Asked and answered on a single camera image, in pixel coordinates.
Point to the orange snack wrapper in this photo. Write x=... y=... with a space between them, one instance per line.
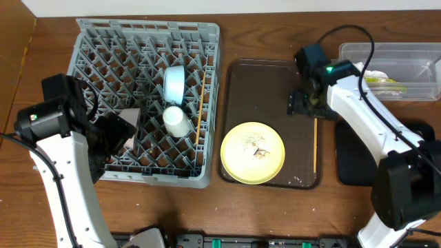
x=385 y=86

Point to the cream white cup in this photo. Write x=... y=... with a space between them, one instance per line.
x=176 y=122

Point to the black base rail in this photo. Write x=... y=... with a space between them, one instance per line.
x=199 y=240

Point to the yellow plate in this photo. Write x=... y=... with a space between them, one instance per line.
x=252 y=153

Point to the grey plastic dish rack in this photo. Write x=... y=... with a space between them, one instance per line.
x=125 y=61

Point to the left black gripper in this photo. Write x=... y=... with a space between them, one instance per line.
x=115 y=134

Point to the light blue bowl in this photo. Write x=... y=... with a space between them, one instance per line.
x=174 y=84

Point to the pink saucer plate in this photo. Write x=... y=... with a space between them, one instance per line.
x=132 y=116

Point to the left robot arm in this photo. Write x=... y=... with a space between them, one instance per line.
x=69 y=149

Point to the white napkin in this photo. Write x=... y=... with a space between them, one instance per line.
x=375 y=77

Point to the wooden chopstick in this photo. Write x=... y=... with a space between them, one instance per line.
x=315 y=145
x=200 y=110

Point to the black plastic bin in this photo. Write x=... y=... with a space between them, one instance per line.
x=355 y=162

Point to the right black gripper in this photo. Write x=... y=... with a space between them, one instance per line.
x=303 y=104

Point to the clear plastic bin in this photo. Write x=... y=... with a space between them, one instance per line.
x=415 y=66

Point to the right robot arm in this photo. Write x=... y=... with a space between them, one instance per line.
x=342 y=87

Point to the brown serving tray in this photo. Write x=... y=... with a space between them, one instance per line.
x=258 y=90

